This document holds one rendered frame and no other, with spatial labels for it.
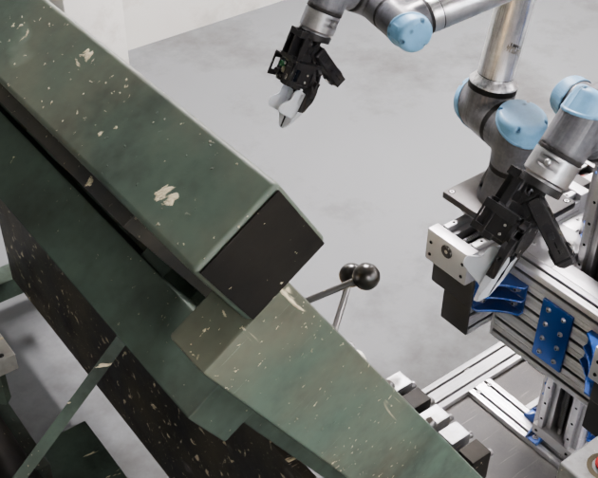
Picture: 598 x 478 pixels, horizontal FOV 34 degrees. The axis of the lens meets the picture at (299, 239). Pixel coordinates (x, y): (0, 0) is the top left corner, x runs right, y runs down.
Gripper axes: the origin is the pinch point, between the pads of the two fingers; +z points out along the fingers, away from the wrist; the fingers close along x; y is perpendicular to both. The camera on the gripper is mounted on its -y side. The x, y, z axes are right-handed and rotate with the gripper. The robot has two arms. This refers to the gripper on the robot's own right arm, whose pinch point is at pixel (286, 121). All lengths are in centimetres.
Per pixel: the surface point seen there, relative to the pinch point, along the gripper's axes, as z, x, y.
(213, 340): -8, 87, 87
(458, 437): 46, 53, -31
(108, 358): 55, 5, 27
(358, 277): -3, 67, 45
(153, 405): 90, -19, -14
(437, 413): 45, 46, -32
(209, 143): -24, 80, 90
